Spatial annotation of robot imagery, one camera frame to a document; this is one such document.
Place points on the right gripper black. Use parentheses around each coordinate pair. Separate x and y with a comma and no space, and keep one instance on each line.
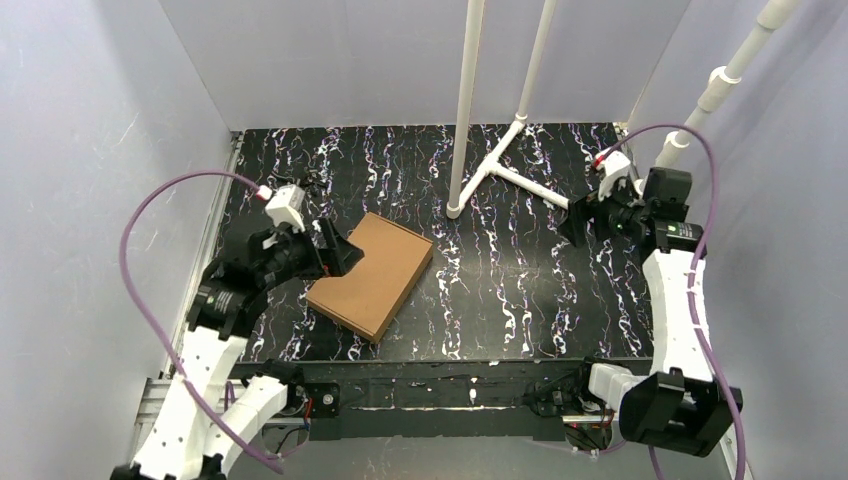
(595,216)

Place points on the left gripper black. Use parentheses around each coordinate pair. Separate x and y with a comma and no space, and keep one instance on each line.
(321,250)

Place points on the brown cardboard box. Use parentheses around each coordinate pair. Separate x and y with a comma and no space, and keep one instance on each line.
(368,298)

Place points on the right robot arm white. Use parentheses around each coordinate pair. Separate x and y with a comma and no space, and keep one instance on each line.
(679,405)

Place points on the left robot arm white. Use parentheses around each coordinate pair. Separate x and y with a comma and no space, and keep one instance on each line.
(189,440)

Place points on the small black clip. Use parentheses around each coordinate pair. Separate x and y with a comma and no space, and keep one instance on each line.
(312,181)

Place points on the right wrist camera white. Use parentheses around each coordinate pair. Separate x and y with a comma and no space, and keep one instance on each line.
(614,169)

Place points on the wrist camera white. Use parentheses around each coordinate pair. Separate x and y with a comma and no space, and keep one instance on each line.
(614,169)
(284,206)

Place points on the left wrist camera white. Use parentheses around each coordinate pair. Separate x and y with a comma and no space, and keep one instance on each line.
(284,206)

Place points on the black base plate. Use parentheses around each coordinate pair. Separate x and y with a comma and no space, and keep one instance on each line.
(539,399)

